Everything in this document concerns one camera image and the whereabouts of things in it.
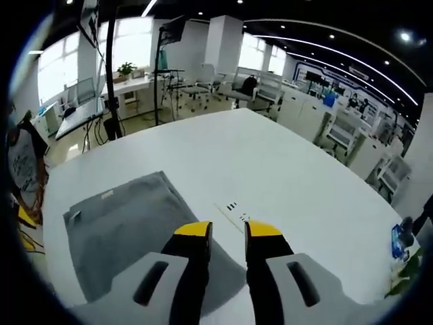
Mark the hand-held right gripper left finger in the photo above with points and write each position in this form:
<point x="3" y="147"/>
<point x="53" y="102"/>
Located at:
<point x="189" y="287"/>

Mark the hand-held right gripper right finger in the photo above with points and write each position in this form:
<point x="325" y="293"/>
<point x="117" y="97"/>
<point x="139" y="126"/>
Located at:
<point x="264" y="287"/>

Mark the grey towel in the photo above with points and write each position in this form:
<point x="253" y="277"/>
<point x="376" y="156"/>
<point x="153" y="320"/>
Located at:
<point x="128" y="220"/>

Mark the person's own body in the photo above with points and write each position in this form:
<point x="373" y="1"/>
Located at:
<point x="23" y="162"/>

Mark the white table socket strip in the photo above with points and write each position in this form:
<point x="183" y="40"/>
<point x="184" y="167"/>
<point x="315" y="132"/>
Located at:
<point x="231" y="207"/>

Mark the white side desk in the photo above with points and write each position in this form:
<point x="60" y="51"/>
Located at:
<point x="78" y="116"/>

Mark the white panel board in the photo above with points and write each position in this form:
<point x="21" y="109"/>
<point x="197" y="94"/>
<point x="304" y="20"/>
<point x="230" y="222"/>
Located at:
<point x="85" y="89"/>

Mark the large green potted plant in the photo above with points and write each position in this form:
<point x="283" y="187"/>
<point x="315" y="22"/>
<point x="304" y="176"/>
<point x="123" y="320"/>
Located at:
<point x="407" y="271"/>

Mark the blue tissue pack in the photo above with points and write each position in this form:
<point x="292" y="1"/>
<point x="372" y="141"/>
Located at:
<point x="400" y="240"/>

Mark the tall black pole stand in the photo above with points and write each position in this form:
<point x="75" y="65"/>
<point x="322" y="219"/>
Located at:
<point x="111" y="84"/>

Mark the black monitor stand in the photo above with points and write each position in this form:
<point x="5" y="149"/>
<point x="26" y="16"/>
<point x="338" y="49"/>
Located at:
<point x="157" y="101"/>

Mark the white office chair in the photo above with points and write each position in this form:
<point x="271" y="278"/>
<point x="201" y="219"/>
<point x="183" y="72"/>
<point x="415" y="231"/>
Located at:
<point x="209" y="72"/>
<point x="395" y="172"/>
<point x="270" y="86"/>
<point x="343" y="132"/>

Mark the white low cabinet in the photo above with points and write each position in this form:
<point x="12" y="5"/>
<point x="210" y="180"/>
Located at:
<point x="301" y="115"/>

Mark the small green potted plant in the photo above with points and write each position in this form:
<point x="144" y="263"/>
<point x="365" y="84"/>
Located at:
<point x="126" y="69"/>

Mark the black backpack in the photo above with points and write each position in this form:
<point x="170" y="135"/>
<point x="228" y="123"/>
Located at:
<point x="249" y="88"/>

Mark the large hanging monitor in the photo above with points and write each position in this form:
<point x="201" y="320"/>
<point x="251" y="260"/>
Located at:
<point x="88" y="20"/>

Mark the small black monitor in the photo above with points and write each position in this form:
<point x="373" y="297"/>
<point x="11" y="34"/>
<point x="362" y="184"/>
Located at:
<point x="174" y="28"/>

